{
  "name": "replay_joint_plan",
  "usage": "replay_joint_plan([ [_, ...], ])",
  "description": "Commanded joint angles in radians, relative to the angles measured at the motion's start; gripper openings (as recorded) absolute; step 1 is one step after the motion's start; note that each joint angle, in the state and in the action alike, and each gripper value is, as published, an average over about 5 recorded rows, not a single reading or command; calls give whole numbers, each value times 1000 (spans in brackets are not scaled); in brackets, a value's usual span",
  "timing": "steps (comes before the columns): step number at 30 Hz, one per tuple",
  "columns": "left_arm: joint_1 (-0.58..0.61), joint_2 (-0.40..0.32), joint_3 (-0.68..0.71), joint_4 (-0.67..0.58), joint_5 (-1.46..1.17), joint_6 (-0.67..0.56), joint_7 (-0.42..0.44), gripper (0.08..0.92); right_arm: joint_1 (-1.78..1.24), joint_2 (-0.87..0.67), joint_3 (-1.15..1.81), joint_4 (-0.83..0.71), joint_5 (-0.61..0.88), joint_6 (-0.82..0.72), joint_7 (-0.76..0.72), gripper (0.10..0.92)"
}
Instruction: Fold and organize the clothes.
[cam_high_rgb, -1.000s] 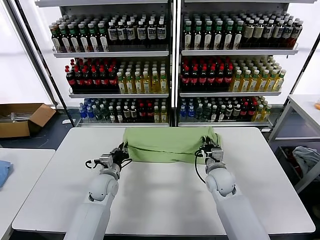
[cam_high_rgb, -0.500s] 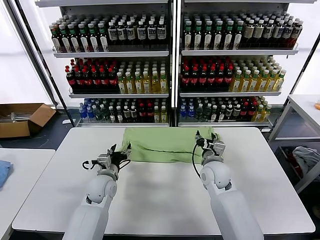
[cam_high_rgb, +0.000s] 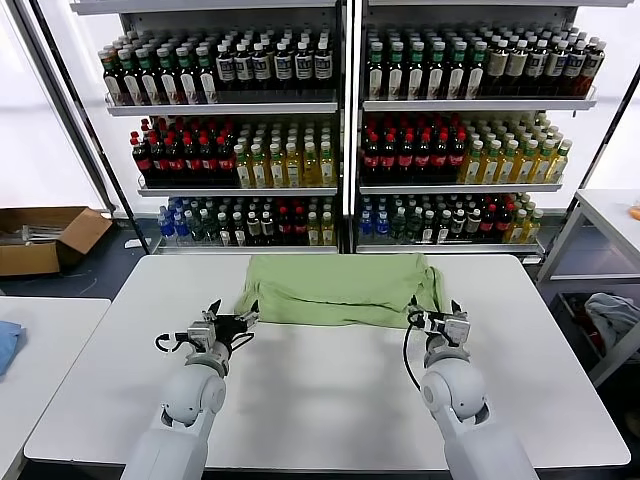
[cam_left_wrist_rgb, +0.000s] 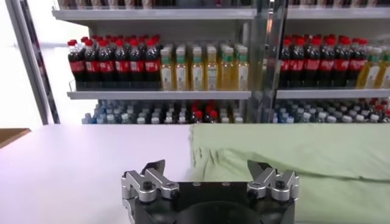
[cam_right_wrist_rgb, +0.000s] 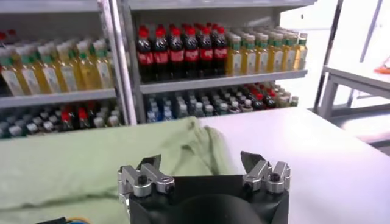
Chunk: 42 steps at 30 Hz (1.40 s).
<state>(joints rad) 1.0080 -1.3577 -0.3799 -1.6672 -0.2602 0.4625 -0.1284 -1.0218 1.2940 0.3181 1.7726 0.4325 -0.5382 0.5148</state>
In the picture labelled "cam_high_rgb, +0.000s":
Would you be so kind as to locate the grey frame side table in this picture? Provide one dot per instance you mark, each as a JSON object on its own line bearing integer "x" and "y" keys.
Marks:
{"x": 607, "y": 215}

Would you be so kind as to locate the dark tea bottle green cap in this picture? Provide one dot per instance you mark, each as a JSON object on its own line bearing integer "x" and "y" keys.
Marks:
{"x": 187, "y": 75}
{"x": 130, "y": 77}
{"x": 436, "y": 75}
{"x": 149, "y": 77}
{"x": 395, "y": 75}
{"x": 375, "y": 75}
{"x": 456, "y": 75}
{"x": 168, "y": 76}
{"x": 205, "y": 75}
{"x": 475, "y": 74}
{"x": 112, "y": 80}
{"x": 415, "y": 75}

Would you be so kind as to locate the blue folded cloth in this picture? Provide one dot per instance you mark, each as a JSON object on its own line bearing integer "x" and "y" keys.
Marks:
{"x": 7, "y": 345}

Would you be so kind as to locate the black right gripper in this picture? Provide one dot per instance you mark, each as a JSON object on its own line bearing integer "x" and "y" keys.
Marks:
{"x": 434, "y": 322}

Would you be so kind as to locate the silver frame pole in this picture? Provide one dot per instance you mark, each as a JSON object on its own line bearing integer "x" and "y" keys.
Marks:
{"x": 61, "y": 100}

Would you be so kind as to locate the yellow juice bottle green label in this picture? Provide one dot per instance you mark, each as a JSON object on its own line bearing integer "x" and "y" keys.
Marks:
{"x": 327, "y": 231}
{"x": 311, "y": 169}
{"x": 294, "y": 169}
{"x": 517, "y": 229}
{"x": 543, "y": 166}
{"x": 243, "y": 170}
{"x": 471, "y": 167}
{"x": 559, "y": 165}
{"x": 534, "y": 229}
{"x": 260, "y": 170}
{"x": 313, "y": 231}
{"x": 327, "y": 168}
{"x": 277, "y": 170}
{"x": 489, "y": 167}
{"x": 507, "y": 167}
{"x": 526, "y": 167}

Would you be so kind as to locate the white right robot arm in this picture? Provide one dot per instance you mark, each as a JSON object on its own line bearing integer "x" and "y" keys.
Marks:
{"x": 452, "y": 390}

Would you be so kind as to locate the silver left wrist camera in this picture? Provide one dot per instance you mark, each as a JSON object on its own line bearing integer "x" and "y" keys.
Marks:
{"x": 200, "y": 332}

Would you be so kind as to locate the white paper scrap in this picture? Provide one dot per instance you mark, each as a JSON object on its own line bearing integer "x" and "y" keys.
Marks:
{"x": 133, "y": 244}

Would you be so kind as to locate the grey metal shelf unit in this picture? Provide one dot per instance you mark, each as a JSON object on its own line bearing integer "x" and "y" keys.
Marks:
{"x": 475, "y": 106}
{"x": 225, "y": 109}

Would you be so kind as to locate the brown cardboard box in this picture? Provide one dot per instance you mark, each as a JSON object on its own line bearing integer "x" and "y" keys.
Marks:
{"x": 30, "y": 260}

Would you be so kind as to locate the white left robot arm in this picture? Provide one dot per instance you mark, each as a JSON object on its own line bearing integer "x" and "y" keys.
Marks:
{"x": 192, "y": 395}

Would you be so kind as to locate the black slanted frame pole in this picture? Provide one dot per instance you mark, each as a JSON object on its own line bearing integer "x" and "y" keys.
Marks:
{"x": 89, "y": 125}
{"x": 598, "y": 150}

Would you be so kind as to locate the dark bottle white blue label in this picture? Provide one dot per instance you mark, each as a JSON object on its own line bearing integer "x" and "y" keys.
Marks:
{"x": 574, "y": 66}
{"x": 591, "y": 65}
{"x": 283, "y": 67}
{"x": 225, "y": 70}
{"x": 261, "y": 68}
{"x": 536, "y": 66}
{"x": 303, "y": 66}
{"x": 322, "y": 65}
{"x": 555, "y": 66}
{"x": 243, "y": 69}

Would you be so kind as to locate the blue water bottle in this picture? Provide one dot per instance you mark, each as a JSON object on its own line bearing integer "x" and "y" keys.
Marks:
{"x": 166, "y": 227}
{"x": 180, "y": 229}
{"x": 382, "y": 226}
{"x": 366, "y": 226}

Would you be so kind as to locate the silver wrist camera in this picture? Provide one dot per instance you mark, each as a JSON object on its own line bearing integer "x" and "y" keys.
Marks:
{"x": 457, "y": 332}
{"x": 200, "y": 332}

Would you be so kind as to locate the clear cup orange contents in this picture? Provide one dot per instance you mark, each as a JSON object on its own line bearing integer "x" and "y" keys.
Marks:
{"x": 635, "y": 212}

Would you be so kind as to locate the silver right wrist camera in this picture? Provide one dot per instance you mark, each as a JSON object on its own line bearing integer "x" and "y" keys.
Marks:
{"x": 457, "y": 332}

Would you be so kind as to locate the green tinted water bottle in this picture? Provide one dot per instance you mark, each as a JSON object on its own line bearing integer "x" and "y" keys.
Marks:
{"x": 398, "y": 226}
{"x": 210, "y": 230}
{"x": 413, "y": 226}
{"x": 197, "y": 229}

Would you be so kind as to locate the red crumpled cloth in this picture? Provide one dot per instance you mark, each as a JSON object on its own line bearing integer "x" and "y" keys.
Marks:
{"x": 582, "y": 315}

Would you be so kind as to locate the red cap cola bottle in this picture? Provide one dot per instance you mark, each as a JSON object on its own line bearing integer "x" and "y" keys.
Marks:
{"x": 406, "y": 161}
{"x": 440, "y": 160}
{"x": 487, "y": 225}
{"x": 141, "y": 162}
{"x": 423, "y": 161}
{"x": 371, "y": 161}
{"x": 209, "y": 163}
{"x": 192, "y": 164}
{"x": 284, "y": 229}
{"x": 389, "y": 161}
{"x": 225, "y": 162}
{"x": 502, "y": 225}
{"x": 158, "y": 162}
{"x": 174, "y": 164}
{"x": 456, "y": 159}
{"x": 299, "y": 229}

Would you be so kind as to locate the grey-blue crumpled cloth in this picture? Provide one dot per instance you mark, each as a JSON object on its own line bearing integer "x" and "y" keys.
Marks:
{"x": 610, "y": 312}

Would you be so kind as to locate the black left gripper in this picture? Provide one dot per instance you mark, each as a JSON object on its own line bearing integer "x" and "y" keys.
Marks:
{"x": 230, "y": 330}

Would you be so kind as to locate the dark drink bottle white cap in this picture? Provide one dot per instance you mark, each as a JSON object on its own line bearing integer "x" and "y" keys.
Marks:
{"x": 253, "y": 231}
{"x": 267, "y": 231}
{"x": 225, "y": 232}
{"x": 428, "y": 229}
{"x": 239, "y": 232}
{"x": 443, "y": 229}
{"x": 458, "y": 226}
{"x": 473, "y": 226}

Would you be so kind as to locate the grey metal parts bundle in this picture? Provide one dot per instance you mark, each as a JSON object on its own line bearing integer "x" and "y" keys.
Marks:
{"x": 35, "y": 234}

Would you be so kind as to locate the dark bottle beige label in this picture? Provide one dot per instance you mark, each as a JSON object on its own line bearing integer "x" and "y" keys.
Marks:
{"x": 497, "y": 67}
{"x": 516, "y": 67}

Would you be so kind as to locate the dark storage crate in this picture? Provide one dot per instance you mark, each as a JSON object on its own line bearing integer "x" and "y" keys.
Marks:
{"x": 567, "y": 312}

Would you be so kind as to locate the green polo shirt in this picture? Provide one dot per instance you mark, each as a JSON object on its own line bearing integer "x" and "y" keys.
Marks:
{"x": 325, "y": 295}

